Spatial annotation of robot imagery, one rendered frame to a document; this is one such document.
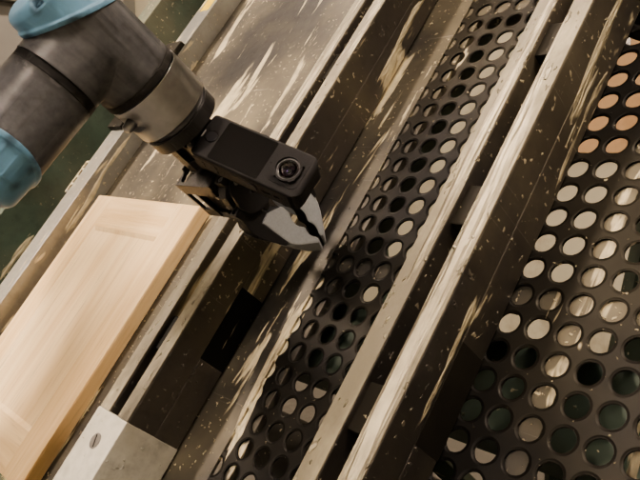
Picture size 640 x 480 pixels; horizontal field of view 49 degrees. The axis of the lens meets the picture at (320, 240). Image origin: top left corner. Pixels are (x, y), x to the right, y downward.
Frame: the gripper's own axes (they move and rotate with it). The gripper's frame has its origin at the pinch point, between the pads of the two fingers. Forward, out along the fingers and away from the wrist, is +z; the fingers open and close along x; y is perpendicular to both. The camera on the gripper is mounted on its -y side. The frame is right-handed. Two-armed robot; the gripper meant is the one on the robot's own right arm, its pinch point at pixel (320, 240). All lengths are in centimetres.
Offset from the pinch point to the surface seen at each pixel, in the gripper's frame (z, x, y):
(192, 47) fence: 0, -36, 60
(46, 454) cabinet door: 1.0, 33.2, 26.3
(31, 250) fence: -2, 10, 62
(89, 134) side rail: 2, -17, 84
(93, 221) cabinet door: 0, 2, 53
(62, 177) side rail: 3, -7, 84
